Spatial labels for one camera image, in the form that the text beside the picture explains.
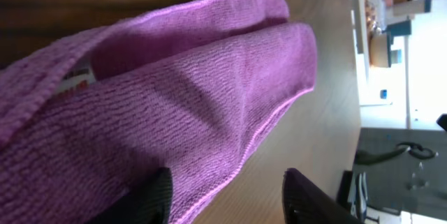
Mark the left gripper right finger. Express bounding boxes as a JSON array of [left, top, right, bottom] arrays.
[[282, 168, 361, 224]]

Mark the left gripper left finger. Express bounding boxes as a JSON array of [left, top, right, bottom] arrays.
[[87, 167, 173, 224]]

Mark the purple microfiber cloth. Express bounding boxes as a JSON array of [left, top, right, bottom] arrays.
[[1, 0, 317, 223]]

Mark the cardboard tape roll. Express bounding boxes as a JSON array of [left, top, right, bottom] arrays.
[[369, 33, 391, 68]]

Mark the background shelf with clutter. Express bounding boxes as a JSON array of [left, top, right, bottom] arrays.
[[351, 0, 433, 82]]

